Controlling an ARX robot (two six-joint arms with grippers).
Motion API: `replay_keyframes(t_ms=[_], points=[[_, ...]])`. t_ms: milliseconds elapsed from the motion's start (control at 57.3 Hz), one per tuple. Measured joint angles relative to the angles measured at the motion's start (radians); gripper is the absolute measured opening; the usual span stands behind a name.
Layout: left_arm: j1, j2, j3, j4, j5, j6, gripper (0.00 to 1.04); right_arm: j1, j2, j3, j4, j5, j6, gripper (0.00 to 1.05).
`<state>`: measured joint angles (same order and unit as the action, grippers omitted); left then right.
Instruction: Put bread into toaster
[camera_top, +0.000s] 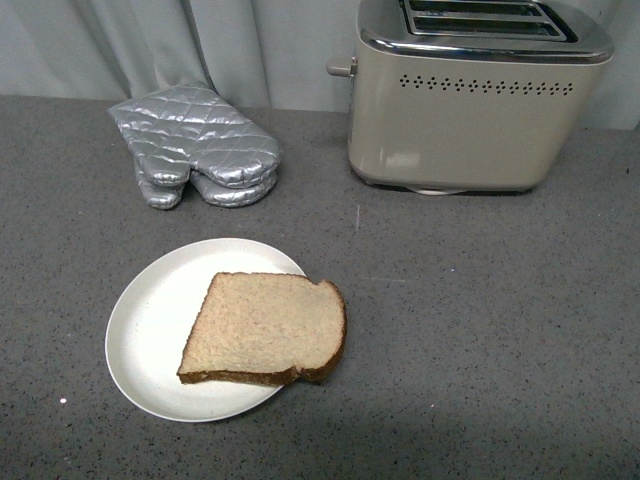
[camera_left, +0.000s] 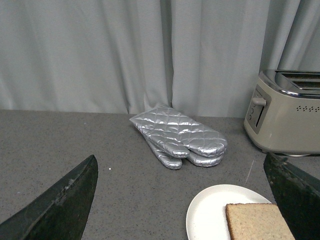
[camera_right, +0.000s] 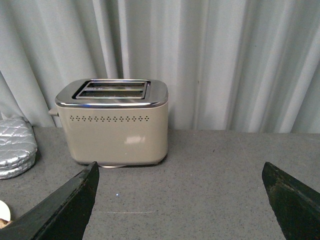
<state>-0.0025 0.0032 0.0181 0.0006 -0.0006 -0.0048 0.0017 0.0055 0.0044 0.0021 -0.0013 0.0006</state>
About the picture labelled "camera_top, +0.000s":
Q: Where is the slice of brown bread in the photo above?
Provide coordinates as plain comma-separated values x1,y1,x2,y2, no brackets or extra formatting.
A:
177,272,347,386

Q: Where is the white round plate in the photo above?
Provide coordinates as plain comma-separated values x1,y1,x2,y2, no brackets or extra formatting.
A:
105,238,303,422

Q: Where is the beige two-slot toaster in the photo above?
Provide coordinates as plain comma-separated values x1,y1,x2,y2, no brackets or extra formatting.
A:
327,1,614,192

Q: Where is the lower silver quilted oven mitt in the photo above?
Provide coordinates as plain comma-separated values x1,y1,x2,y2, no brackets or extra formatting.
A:
134,152,280,210

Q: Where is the silver quilted oven mitt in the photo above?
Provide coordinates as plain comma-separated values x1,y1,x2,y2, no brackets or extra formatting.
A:
109,83,280,188
134,152,280,210

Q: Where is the upper silver quilted oven mitt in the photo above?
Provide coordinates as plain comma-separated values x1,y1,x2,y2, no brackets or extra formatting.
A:
109,83,280,188

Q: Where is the grey curtain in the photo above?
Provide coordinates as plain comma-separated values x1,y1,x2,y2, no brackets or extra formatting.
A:
0,0,640,132

